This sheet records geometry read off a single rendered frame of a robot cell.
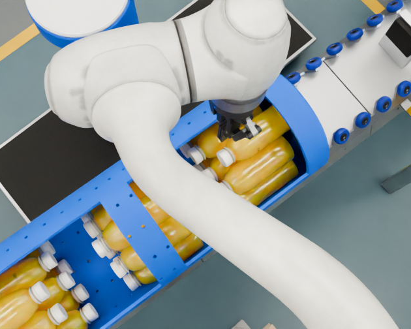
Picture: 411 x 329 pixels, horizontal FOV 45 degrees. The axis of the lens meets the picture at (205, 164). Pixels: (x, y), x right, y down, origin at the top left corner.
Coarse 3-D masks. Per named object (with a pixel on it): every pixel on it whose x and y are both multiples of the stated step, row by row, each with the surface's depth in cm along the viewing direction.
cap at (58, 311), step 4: (56, 304) 105; (60, 304) 107; (52, 308) 105; (56, 308) 104; (60, 308) 105; (52, 312) 104; (56, 312) 104; (60, 312) 104; (64, 312) 106; (56, 316) 104; (60, 316) 104; (64, 316) 104; (60, 320) 104; (64, 320) 105
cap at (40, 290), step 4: (36, 284) 102; (40, 284) 102; (32, 288) 102; (36, 288) 101; (40, 288) 101; (44, 288) 103; (36, 292) 101; (40, 292) 101; (44, 292) 101; (48, 292) 104; (40, 296) 101; (44, 296) 101; (48, 296) 102; (40, 300) 102
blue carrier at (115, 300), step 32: (288, 96) 105; (192, 128) 105; (320, 128) 106; (320, 160) 111; (96, 192) 102; (128, 192) 100; (288, 192) 115; (32, 224) 104; (64, 224) 99; (128, 224) 98; (0, 256) 99; (64, 256) 121; (96, 256) 123; (160, 256) 100; (192, 256) 116; (96, 288) 121; (128, 288) 118; (160, 288) 107; (96, 320) 115
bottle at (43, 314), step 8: (40, 312) 104; (48, 312) 104; (32, 320) 103; (40, 320) 103; (48, 320) 104; (56, 320) 104; (24, 328) 102; (32, 328) 102; (40, 328) 102; (48, 328) 103; (56, 328) 105
